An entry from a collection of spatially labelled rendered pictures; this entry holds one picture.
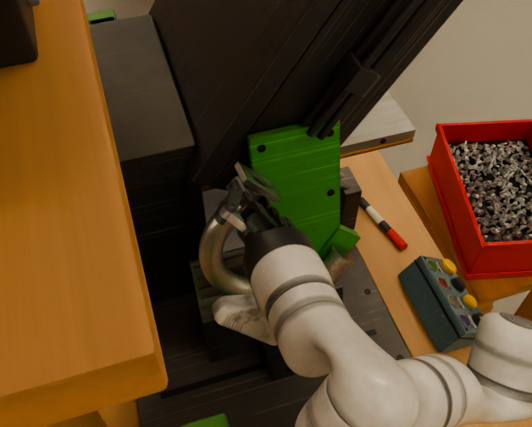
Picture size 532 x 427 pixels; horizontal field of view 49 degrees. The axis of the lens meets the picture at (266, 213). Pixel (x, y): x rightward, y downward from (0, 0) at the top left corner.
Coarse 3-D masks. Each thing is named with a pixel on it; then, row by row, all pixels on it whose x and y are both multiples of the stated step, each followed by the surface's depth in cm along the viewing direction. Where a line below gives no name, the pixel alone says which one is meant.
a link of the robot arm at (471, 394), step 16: (448, 368) 52; (464, 368) 54; (448, 384) 50; (464, 384) 52; (480, 384) 66; (496, 384) 65; (464, 400) 51; (480, 400) 54; (496, 400) 62; (512, 400) 64; (528, 400) 64; (464, 416) 52; (480, 416) 56; (496, 416) 60; (512, 416) 62; (528, 416) 64
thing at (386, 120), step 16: (384, 96) 95; (384, 112) 92; (400, 112) 92; (368, 128) 90; (384, 128) 90; (400, 128) 90; (352, 144) 88; (368, 144) 89; (384, 144) 90; (400, 144) 91
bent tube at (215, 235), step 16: (240, 176) 67; (256, 176) 71; (256, 192) 68; (272, 192) 69; (208, 224) 71; (224, 224) 70; (208, 240) 71; (224, 240) 71; (208, 256) 72; (208, 272) 73; (224, 272) 75; (224, 288) 76; (240, 288) 77
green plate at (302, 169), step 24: (264, 144) 69; (288, 144) 70; (312, 144) 71; (336, 144) 72; (264, 168) 71; (288, 168) 72; (312, 168) 73; (336, 168) 74; (288, 192) 74; (312, 192) 75; (336, 192) 77; (288, 216) 76; (312, 216) 78; (336, 216) 79; (312, 240) 80
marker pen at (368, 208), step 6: (360, 204) 109; (366, 204) 108; (366, 210) 108; (372, 210) 107; (372, 216) 107; (378, 216) 106; (378, 222) 106; (384, 222) 106; (384, 228) 105; (390, 228) 105; (390, 234) 104; (396, 234) 104; (396, 240) 103; (402, 240) 103; (396, 246) 104; (402, 246) 102
